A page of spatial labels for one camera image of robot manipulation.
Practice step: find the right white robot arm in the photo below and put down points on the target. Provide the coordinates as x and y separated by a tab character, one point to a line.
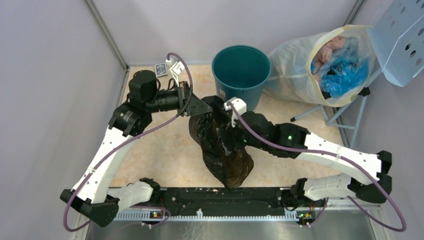
361	175

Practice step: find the perforated light blue panel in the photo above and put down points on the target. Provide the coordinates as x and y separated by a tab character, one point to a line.
397	39

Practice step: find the pink trash bag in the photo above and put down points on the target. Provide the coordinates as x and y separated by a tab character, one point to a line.
324	55

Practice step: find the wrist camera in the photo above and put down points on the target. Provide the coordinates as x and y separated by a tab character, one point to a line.
238	107
175	68

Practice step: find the blue playing card box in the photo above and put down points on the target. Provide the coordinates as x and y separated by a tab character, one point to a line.
161	70

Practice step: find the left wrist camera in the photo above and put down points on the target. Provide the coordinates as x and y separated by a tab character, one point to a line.
175	68

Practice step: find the blue trash bag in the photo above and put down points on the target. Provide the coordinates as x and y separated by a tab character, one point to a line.
346	70

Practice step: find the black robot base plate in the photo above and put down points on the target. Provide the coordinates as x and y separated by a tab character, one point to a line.
221	202

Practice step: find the translucent bag of trash bags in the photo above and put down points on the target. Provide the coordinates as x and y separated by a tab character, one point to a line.
291	77

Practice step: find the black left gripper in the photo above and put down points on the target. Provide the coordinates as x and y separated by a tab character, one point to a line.
196	106

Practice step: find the teal plastic trash bin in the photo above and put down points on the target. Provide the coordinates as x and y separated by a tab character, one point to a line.
241	71

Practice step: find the black trash bag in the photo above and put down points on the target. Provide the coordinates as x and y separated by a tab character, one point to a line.
231	170

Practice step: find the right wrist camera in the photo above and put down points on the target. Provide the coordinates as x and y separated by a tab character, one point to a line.
238	107

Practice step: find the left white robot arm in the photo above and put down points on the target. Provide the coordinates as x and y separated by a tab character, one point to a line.
92	196

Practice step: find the white cable duct strip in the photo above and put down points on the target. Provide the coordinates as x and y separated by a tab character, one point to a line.
140	215

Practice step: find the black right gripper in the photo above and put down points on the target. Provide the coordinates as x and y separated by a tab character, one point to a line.
236	128

